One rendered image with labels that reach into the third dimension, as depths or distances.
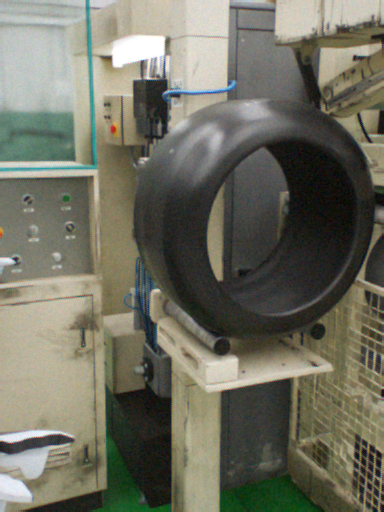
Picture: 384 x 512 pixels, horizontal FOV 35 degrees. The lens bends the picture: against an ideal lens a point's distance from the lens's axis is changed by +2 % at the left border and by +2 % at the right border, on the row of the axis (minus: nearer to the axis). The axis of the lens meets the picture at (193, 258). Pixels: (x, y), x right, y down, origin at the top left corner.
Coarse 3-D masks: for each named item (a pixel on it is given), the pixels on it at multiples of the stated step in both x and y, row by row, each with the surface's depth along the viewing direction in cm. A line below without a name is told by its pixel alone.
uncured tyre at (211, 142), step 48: (192, 144) 133; (240, 144) 132; (288, 144) 169; (336, 144) 142; (144, 192) 145; (192, 192) 130; (336, 192) 167; (144, 240) 145; (192, 240) 133; (288, 240) 177; (336, 240) 168; (192, 288) 136; (240, 288) 174; (288, 288) 174; (336, 288) 151; (240, 336) 147
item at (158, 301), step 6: (156, 294) 175; (162, 294) 175; (156, 300) 175; (162, 300) 176; (168, 300) 176; (156, 306) 175; (162, 306) 176; (156, 312) 176; (162, 312) 177; (156, 318) 176; (162, 318) 177
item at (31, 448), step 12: (24, 432) 78; (36, 432) 78; (48, 432) 78; (60, 432) 78; (0, 444) 75; (12, 444) 75; (24, 444) 76; (36, 444) 76; (48, 444) 77; (60, 444) 78; (0, 456) 76; (12, 456) 76; (24, 456) 77; (36, 456) 78; (24, 468) 77; (36, 468) 78
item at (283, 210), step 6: (288, 192) 202; (282, 198) 201; (288, 198) 199; (282, 204) 202; (288, 204) 202; (282, 210) 201; (288, 210) 198; (282, 216) 203; (282, 222) 203; (282, 228) 202
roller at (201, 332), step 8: (168, 304) 175; (168, 312) 175; (176, 312) 169; (184, 312) 166; (184, 320) 163; (192, 320) 160; (192, 328) 158; (200, 328) 155; (208, 328) 153; (200, 336) 154; (208, 336) 150; (216, 336) 148; (208, 344) 149; (216, 344) 146; (224, 344) 147; (216, 352) 147; (224, 352) 147
